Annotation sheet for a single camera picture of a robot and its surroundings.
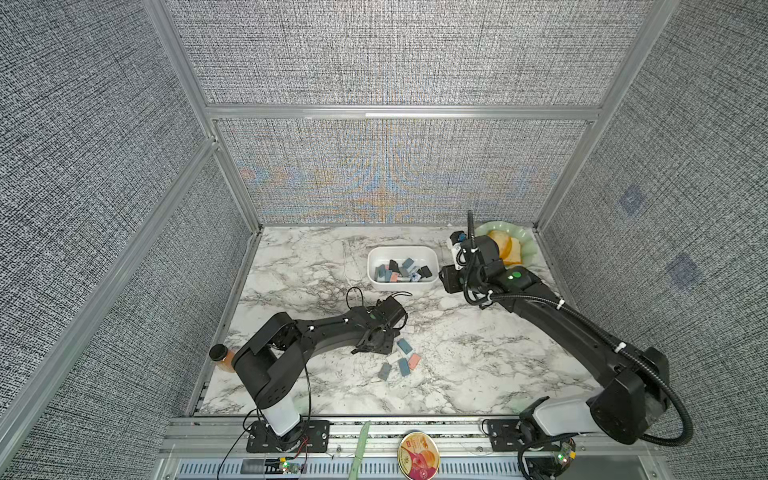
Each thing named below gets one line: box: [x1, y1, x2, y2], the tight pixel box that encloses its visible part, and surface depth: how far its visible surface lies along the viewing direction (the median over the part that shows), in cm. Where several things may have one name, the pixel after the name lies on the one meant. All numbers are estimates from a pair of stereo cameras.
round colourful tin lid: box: [398, 431, 441, 480], surface depth 69 cm
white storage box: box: [367, 245, 440, 294], surface depth 106 cm
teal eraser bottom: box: [399, 358, 411, 377], surface depth 85 cm
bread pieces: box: [487, 230, 523, 265], surface depth 108 cm
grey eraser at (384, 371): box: [378, 362, 392, 381], surface depth 85 cm
